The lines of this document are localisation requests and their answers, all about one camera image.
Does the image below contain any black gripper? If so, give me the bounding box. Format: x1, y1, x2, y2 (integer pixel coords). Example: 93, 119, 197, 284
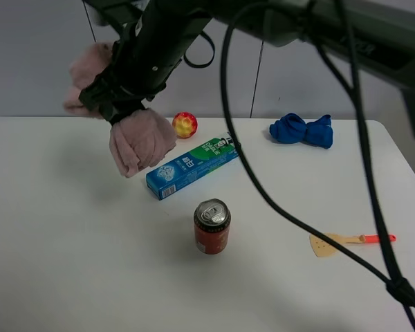
79, 1, 213, 124

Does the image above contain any pink towel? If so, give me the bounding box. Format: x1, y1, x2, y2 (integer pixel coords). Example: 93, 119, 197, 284
63, 43, 177, 178

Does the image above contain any dark green robot arm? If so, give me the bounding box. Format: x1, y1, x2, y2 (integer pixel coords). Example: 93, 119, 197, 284
79, 1, 415, 137

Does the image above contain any red yellow ball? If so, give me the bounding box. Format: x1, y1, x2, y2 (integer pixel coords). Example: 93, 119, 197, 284
172, 112, 198, 139

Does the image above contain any blue green toothpaste box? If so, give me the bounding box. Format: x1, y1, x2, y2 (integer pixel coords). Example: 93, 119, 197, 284
145, 132, 238, 200

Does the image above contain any blue rolled towel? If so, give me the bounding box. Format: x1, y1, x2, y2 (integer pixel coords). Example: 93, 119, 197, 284
269, 113, 333, 149

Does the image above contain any red soda can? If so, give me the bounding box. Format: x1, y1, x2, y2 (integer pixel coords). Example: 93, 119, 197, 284
194, 199, 231, 255

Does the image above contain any black thin cable loop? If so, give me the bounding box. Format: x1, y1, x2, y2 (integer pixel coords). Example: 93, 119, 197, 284
183, 30, 216, 69

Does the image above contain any beige spatula red handle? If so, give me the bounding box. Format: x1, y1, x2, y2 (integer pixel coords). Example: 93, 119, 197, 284
309, 233, 380, 257

